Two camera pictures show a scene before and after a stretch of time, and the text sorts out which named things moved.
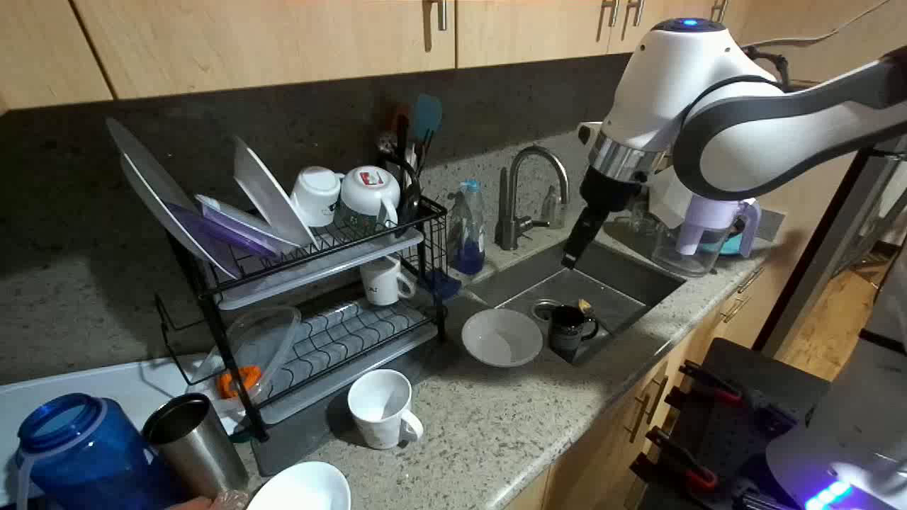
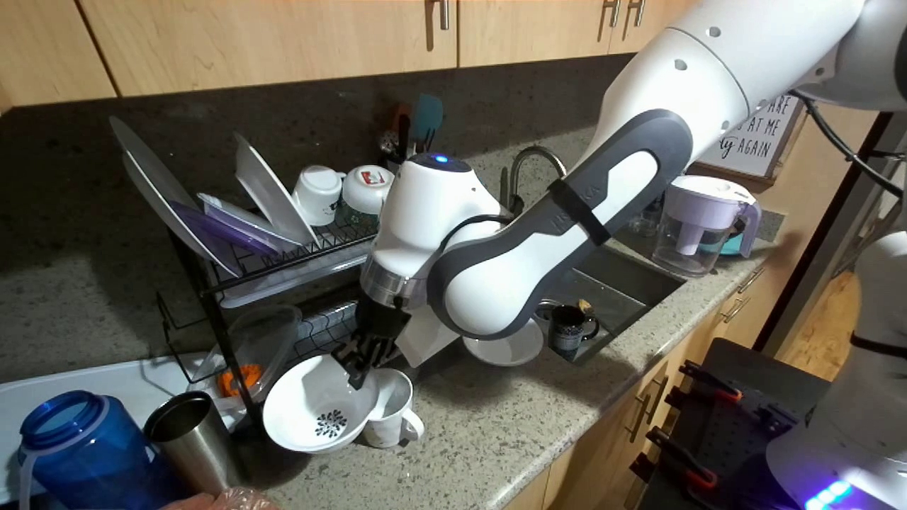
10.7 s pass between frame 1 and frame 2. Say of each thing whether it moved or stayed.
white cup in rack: stayed
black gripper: moved
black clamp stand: stayed
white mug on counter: stayed
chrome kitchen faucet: stayed
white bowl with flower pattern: moved
